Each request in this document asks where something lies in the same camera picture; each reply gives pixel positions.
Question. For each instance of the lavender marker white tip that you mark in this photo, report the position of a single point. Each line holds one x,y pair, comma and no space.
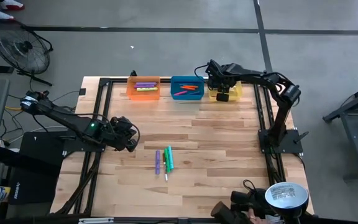
146,83

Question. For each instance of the person's hand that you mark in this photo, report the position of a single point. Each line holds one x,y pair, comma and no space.
253,216

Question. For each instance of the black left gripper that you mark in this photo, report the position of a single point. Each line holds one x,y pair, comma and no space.
120,132

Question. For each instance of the green thick marker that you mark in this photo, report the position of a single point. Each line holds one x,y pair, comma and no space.
167,163

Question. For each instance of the small black box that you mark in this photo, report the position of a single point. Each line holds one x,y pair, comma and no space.
82,91

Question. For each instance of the orange translucent highlighter pen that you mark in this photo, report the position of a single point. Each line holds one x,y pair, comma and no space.
191,86

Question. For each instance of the purple translucent highlighter pen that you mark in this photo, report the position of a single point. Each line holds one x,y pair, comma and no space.
194,92

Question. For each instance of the orange translucent plastic bin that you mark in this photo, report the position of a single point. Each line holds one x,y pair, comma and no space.
143,96

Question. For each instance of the black clamp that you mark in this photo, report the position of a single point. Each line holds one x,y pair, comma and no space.
133,74

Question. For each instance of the blue plastic bin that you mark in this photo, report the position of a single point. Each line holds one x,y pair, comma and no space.
176,81

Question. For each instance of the person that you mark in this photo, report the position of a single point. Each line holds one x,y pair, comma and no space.
9,4

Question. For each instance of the black desk lamp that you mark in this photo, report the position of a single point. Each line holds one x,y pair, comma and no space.
286,199

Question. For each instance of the lavender thick marker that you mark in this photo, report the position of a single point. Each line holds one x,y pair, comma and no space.
158,161

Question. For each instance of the purple Sharpie highlighter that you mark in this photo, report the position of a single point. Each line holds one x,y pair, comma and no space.
143,86

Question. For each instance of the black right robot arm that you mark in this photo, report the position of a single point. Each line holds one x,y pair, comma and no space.
278,118

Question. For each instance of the teal highlighter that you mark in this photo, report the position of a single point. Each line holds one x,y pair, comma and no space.
171,158

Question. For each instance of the black metal side table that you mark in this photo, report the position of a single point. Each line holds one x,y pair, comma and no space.
353,130

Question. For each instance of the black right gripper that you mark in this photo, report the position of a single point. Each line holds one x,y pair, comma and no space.
222,77

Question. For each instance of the black Trossen box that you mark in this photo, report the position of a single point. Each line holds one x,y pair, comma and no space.
33,186

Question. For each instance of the pink highlighter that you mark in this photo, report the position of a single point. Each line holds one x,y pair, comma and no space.
180,93

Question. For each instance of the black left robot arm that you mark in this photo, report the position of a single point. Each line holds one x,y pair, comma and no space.
64,116

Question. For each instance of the black floor fan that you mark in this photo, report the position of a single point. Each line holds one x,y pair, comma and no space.
20,46

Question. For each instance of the orange highlighter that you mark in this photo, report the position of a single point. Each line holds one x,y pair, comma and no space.
187,88

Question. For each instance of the brown thin marker white cap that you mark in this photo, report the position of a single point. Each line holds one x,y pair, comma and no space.
166,177

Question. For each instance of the yellow translucent plastic bin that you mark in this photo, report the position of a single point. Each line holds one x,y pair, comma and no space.
236,93

